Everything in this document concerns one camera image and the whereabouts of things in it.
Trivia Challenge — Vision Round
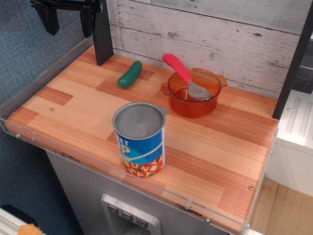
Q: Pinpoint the green toy pickle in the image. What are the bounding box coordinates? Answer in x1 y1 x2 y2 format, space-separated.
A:
118 60 142 89

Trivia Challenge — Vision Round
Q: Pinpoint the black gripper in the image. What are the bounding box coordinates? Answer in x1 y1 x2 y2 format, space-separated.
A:
30 0 102 38

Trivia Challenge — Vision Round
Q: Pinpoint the orange object bottom left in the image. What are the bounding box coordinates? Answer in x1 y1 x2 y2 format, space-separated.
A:
18 224 44 235

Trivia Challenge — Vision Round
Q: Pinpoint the pink handled spoon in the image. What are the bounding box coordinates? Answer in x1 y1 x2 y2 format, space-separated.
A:
162 53 213 100

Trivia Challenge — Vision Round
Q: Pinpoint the blue soup can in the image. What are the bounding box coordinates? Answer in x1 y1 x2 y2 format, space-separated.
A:
112 101 168 178

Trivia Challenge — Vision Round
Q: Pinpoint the orange transparent pot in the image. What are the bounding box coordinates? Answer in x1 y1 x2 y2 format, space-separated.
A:
160 68 228 118

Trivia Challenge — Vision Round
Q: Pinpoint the grey toy fridge cabinet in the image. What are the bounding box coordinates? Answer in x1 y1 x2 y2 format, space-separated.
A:
47 152 226 235

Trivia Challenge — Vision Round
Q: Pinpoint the white toy sink unit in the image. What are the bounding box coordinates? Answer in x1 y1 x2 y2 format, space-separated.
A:
265 91 313 196

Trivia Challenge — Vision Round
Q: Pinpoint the clear acrylic table guard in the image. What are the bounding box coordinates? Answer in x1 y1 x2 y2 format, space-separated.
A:
0 40 278 235

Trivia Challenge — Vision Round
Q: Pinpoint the dark grey right post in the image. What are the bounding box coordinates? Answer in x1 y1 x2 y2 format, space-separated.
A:
272 3 313 120

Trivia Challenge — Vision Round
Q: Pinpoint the silver water dispenser panel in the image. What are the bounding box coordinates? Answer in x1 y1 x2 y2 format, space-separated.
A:
101 193 162 235

